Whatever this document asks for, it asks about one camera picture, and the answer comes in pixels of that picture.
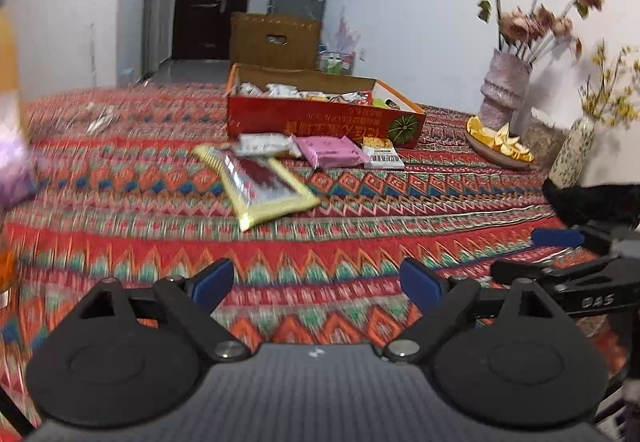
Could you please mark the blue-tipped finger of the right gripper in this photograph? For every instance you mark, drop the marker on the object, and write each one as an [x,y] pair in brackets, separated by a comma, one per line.
[557,237]

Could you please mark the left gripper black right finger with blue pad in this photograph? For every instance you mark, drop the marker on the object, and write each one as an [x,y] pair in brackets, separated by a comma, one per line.
[531,367]

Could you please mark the glass jar of seeds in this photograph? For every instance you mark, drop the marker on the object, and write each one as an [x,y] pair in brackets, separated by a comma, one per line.
[544,137]

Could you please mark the white red snack packet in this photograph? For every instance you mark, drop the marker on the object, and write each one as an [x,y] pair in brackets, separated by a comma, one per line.
[266,144]

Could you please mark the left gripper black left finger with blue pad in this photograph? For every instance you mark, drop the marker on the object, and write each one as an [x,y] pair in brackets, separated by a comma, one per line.
[124,356]

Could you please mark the speckled white vase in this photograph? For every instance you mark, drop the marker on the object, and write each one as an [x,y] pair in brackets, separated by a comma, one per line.
[571,160]

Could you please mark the plate of orange peels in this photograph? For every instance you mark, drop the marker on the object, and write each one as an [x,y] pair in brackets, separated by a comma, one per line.
[498,146]

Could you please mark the patterned red tablecloth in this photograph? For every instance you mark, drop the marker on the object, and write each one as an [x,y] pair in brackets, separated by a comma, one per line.
[121,195]

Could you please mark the pink snack packet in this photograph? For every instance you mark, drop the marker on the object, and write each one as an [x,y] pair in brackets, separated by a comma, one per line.
[328,152]

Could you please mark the pink ceramic vase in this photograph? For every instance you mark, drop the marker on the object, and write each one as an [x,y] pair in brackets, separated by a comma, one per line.
[503,89]

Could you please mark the dried pink roses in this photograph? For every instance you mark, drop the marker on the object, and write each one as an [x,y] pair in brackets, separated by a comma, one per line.
[531,34]

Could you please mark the red cardboard snack box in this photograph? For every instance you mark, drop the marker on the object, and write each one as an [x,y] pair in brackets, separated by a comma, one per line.
[310,103]

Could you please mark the yellow silver snack bag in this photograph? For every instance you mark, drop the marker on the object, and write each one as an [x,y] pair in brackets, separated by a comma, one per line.
[260,189]

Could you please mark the wire basket with items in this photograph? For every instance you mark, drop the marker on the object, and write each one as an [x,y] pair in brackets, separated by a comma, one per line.
[336,63]

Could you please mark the orange white snack packet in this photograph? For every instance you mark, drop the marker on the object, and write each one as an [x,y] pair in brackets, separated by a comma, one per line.
[381,154]

